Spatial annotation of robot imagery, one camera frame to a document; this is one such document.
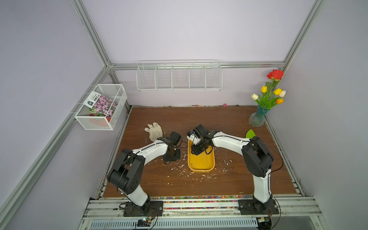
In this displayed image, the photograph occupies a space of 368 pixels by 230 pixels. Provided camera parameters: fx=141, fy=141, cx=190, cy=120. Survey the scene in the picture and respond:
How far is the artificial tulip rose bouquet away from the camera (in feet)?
2.93

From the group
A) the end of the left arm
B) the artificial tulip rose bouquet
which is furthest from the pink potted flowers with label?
the artificial tulip rose bouquet

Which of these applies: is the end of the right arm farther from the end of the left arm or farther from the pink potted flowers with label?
the pink potted flowers with label

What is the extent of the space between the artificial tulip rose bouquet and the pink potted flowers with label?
0.86 meters

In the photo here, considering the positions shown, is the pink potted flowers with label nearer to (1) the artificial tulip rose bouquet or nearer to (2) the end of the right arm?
(2) the end of the right arm

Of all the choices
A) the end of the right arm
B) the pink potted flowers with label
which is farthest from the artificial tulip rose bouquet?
the pink potted flowers with label

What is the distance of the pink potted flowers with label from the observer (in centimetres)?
73
